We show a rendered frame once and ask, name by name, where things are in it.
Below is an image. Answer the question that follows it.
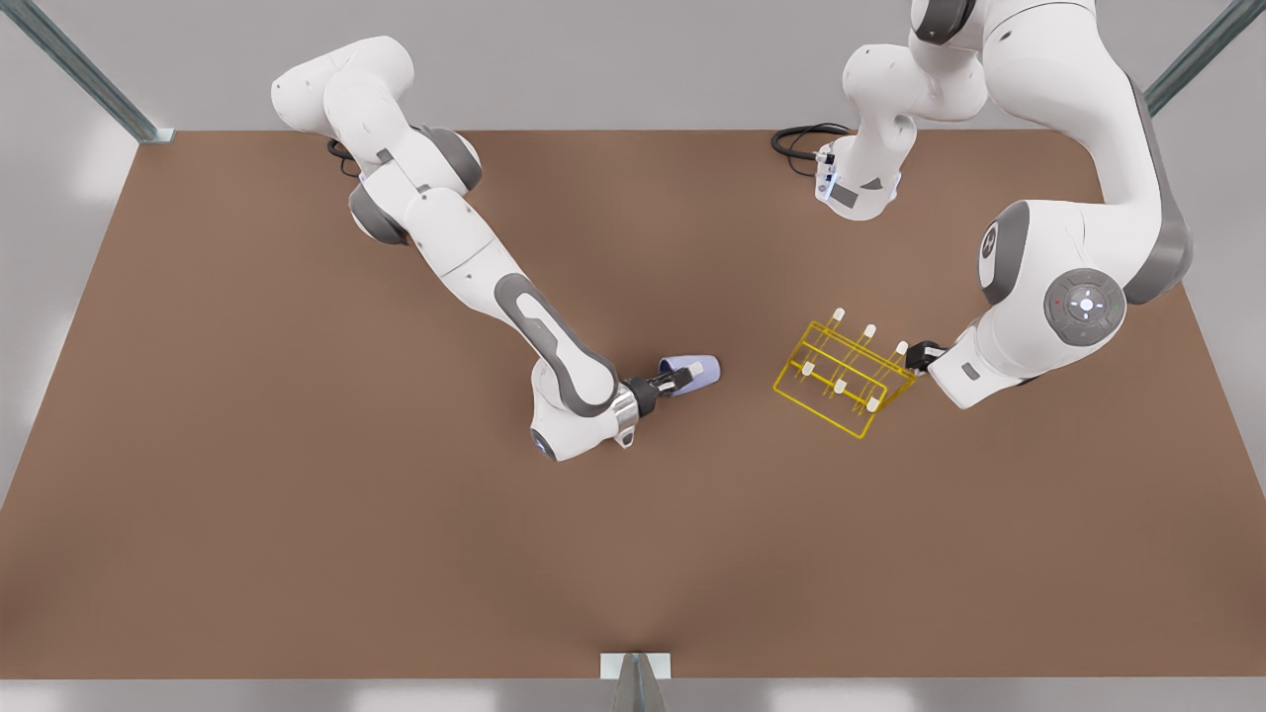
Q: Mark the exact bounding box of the lavender blue cup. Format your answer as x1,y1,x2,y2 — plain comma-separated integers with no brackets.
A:
659,354,721,399

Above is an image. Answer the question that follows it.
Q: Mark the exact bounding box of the silver frame post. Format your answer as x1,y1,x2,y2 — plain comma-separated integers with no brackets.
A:
0,0,175,144
1144,0,1266,118
600,652,672,712

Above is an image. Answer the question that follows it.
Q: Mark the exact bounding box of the yellow wire cup holder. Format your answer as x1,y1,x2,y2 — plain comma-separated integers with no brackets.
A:
772,308,918,440

